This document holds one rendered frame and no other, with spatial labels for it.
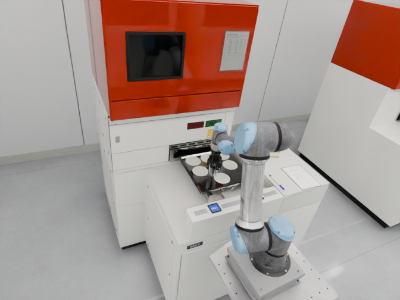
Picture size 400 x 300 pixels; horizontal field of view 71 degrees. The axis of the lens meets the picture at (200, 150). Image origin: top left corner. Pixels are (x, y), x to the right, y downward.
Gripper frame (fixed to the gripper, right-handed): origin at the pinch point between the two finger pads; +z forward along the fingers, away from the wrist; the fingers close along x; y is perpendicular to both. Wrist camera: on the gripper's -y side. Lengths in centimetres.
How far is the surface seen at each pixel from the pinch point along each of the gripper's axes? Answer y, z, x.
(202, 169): -4.8, 1.9, -6.2
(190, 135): -23.2, -10.8, -16.7
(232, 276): 60, 10, 12
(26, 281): 31, 92, -118
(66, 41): -124, -32, -142
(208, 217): 39.2, -4.2, -1.5
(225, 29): -25, -77, -4
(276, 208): 18.7, 3.7, 37.2
